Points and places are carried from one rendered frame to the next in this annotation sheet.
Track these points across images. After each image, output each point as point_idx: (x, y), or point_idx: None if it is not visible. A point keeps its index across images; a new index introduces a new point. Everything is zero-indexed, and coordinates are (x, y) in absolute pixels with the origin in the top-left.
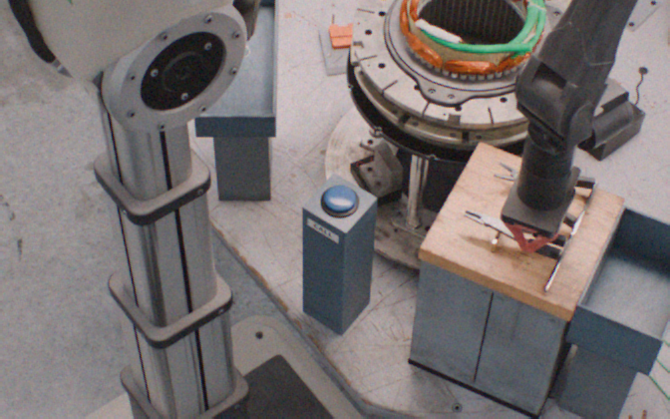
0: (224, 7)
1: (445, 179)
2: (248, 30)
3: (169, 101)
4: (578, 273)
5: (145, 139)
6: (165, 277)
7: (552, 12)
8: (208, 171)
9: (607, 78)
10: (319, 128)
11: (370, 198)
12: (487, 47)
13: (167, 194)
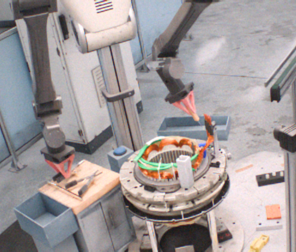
0: (75, 21)
1: (184, 242)
2: (166, 98)
3: (76, 40)
4: (50, 192)
5: (99, 65)
6: (111, 124)
7: (174, 187)
8: (110, 96)
9: (56, 124)
10: (223, 206)
11: (118, 158)
12: (141, 150)
13: (105, 92)
